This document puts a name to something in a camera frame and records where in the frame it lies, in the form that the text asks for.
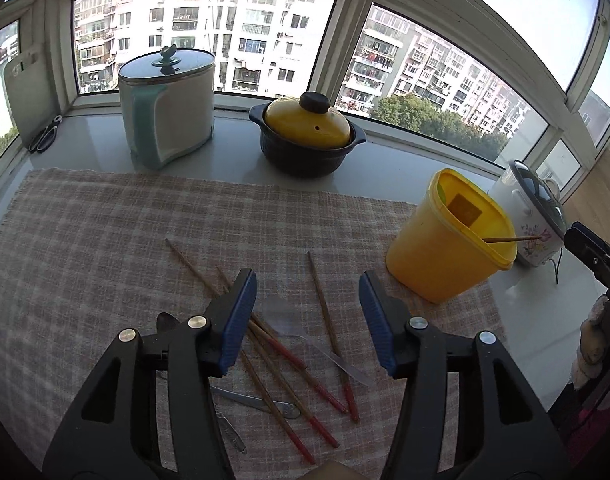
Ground black-handled scissors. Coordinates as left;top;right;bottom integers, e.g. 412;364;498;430
27;115;63;155

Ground white pot with glass lid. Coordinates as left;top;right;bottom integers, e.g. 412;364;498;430
117;46;216;171

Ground floral white rice cooker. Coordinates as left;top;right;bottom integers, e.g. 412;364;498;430
490;159;570;267

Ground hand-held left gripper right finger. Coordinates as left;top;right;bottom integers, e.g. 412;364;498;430
359;270;573;480

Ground checked woven table mat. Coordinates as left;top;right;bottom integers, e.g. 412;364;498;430
0;167;508;480

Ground person's right hand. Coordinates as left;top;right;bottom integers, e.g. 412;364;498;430
580;294;610;366

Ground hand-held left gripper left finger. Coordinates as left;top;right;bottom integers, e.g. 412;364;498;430
42;267;258;480

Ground white window frame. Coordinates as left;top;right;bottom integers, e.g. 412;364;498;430
0;0;610;241

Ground black casserole with yellow lid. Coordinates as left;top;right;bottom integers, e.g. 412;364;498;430
248;91;366;178

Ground apartment buildings outside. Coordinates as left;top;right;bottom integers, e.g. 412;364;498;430
75;0;550;161

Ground white cutting board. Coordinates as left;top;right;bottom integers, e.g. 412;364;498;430
3;52;66;136

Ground person's right forearm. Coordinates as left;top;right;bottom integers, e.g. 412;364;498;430
550;357;610;461

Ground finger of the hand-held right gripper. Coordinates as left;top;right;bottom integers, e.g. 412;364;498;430
564;221;610;287

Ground yellow plastic container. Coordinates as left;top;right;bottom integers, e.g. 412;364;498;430
385;168;517;305

